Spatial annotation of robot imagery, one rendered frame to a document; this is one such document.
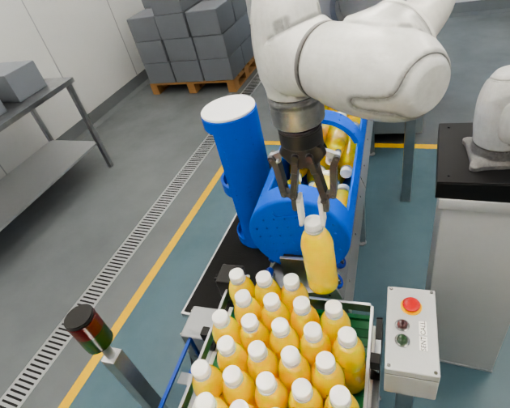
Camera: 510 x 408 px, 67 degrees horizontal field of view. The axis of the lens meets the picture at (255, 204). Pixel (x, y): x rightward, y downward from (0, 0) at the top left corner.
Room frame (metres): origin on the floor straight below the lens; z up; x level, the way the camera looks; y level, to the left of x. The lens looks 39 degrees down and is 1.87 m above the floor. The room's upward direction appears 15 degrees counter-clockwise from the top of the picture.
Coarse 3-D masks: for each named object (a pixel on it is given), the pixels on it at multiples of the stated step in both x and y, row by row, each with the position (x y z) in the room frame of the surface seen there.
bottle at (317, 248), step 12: (324, 228) 0.58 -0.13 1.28; (300, 240) 0.59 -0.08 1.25; (312, 240) 0.56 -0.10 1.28; (324, 240) 0.56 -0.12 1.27; (312, 252) 0.55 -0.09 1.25; (324, 252) 0.55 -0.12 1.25; (312, 264) 0.55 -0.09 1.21; (324, 264) 0.55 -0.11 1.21; (336, 264) 0.57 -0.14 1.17; (312, 276) 0.56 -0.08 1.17; (324, 276) 0.55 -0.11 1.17; (336, 276) 0.56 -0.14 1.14; (312, 288) 0.56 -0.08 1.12; (324, 288) 0.55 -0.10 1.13
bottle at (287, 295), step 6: (300, 282) 0.63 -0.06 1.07; (282, 288) 0.62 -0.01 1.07; (300, 288) 0.60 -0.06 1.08; (282, 294) 0.61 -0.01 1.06; (288, 294) 0.60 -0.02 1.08; (294, 294) 0.59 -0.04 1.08; (300, 294) 0.59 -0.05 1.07; (306, 294) 0.60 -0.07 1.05; (282, 300) 0.61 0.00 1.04; (288, 300) 0.59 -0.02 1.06; (288, 306) 0.59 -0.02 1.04
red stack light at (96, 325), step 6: (96, 312) 0.55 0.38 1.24; (96, 318) 0.53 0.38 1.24; (90, 324) 0.52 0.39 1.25; (96, 324) 0.53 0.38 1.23; (102, 324) 0.54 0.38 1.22; (78, 330) 0.51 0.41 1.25; (84, 330) 0.51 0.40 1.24; (90, 330) 0.51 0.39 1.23; (96, 330) 0.52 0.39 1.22; (72, 336) 0.52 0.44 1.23; (78, 336) 0.51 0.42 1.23; (84, 336) 0.51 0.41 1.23; (90, 336) 0.51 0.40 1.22
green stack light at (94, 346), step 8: (104, 328) 0.54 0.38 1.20; (96, 336) 0.51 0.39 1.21; (104, 336) 0.52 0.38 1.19; (112, 336) 0.54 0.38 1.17; (80, 344) 0.51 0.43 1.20; (88, 344) 0.51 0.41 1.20; (96, 344) 0.51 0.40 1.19; (104, 344) 0.52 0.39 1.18; (88, 352) 0.51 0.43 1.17; (96, 352) 0.51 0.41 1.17
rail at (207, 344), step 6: (228, 294) 0.73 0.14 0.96; (222, 300) 0.70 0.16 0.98; (222, 306) 0.69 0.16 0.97; (210, 330) 0.62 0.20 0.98; (210, 336) 0.61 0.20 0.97; (204, 342) 0.59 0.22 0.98; (210, 342) 0.60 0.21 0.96; (204, 348) 0.57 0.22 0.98; (204, 354) 0.56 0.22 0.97; (186, 390) 0.47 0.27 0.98; (192, 390) 0.48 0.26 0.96; (186, 396) 0.46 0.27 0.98; (186, 402) 0.45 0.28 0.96
